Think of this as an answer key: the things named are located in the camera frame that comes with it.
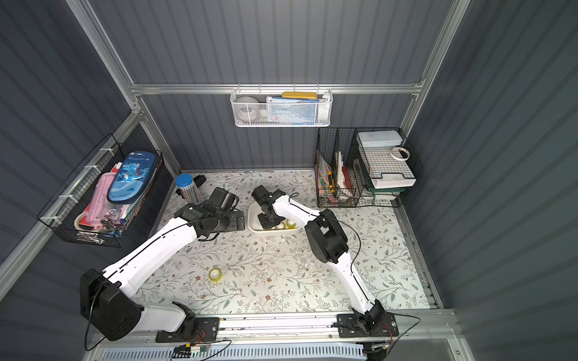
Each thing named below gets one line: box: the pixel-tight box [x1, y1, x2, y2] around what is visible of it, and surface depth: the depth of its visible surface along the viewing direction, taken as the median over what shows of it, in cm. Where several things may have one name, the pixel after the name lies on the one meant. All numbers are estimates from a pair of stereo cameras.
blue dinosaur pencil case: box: [106, 150, 158, 205], surface depth 71 cm
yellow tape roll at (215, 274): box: [208, 267, 223, 283], surface depth 86 cm
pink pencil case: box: [85, 172, 127, 227], surface depth 69 cm
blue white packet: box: [265, 96, 320, 125], surface depth 88 cm
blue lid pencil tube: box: [174, 172, 202, 205], surface depth 95 cm
